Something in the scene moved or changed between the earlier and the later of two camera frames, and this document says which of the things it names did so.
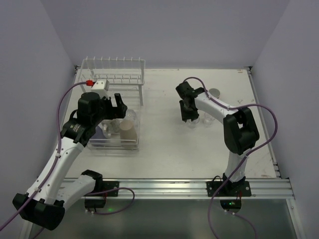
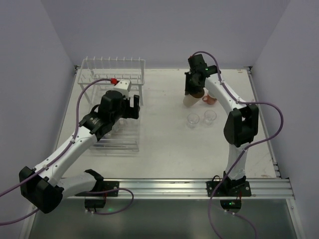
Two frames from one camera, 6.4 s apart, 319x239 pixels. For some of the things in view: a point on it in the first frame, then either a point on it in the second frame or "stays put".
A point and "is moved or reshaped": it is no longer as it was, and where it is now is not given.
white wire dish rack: [126, 77] stays put
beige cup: [127, 133] is moved or reshaped
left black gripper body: [112, 109] -> [131, 110]
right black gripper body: [187, 109] -> [190, 81]
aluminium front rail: [187, 188] stays put
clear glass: [207, 119] stays put
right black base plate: [230, 188] stays put
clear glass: [192, 124] stays put
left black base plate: [107, 185] stays put
